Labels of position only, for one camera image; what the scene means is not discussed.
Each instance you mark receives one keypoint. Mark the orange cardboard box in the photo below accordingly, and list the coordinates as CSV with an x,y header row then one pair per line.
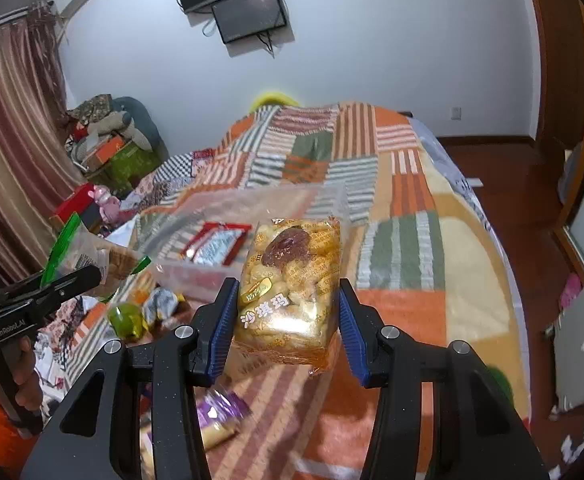
x,y
104,150

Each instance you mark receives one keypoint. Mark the green object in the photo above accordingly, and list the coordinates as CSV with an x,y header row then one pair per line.
x,y
502,385

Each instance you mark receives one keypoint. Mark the purple snack packet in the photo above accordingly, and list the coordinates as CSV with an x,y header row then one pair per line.
x,y
217,415

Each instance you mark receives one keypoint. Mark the silver yellow wrapped snack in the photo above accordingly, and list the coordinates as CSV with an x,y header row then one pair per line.
x,y
160,307

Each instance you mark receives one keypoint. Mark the striped brown curtain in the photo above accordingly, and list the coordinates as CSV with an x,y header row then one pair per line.
x,y
11,135

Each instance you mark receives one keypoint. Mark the floral cushion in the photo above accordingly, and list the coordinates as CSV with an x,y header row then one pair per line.
x,y
91,107

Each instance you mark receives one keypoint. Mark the yellow pastry snack packet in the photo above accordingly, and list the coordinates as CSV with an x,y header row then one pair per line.
x,y
287,285

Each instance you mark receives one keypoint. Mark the pink toy figure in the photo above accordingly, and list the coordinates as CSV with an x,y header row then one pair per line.
x,y
106,202

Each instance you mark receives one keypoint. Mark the floral printed cloth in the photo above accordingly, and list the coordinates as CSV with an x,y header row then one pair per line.
x,y
59,350

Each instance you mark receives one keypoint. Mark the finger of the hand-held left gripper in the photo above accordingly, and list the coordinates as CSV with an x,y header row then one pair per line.
x,y
21,290
71,287

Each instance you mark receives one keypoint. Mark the red box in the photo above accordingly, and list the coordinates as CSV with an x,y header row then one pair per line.
x,y
74,204

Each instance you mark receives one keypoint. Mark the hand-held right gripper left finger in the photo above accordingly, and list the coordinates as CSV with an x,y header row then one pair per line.
x,y
221,330

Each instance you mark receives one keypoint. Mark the red white snack packet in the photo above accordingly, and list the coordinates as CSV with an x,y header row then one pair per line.
x,y
214,247

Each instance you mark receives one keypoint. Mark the checkered patchwork quilt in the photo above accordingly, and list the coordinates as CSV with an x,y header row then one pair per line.
x,y
176,170

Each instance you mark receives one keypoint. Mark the green jelly cup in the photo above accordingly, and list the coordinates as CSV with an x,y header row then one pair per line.
x,y
124,321

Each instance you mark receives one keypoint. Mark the clear plastic container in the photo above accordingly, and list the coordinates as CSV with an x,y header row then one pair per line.
x,y
196,280

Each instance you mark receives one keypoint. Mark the person's left hand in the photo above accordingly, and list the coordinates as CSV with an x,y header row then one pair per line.
x,y
26,375

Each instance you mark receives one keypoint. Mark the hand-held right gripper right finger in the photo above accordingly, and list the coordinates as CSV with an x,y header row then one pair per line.
x,y
353,335

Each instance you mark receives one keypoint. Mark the white cloth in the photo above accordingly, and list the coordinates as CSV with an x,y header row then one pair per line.
x,y
121,232

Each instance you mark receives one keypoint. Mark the small wall monitor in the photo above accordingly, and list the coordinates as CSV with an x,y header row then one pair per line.
x,y
249,15

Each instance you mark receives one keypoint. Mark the green snack packet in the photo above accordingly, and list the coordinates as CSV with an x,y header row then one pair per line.
x,y
86,255

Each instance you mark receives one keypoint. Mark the wall socket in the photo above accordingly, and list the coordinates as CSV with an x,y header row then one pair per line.
x,y
454,111

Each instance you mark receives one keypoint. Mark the striped patchwork blanket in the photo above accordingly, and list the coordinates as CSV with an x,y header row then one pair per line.
x,y
412,260

